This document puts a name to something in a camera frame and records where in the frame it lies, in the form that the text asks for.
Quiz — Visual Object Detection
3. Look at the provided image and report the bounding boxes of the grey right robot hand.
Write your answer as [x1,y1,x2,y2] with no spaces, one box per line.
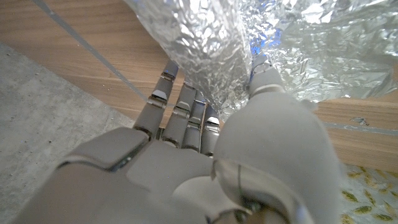
[12,54,346,224]

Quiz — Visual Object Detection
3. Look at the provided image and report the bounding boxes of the crinkled aluminum foil roll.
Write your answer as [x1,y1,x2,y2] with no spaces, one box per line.
[123,0,398,122]

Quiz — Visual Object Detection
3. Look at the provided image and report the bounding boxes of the floral printed backdrop cloth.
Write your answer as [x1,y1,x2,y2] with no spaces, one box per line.
[340,163,398,224]

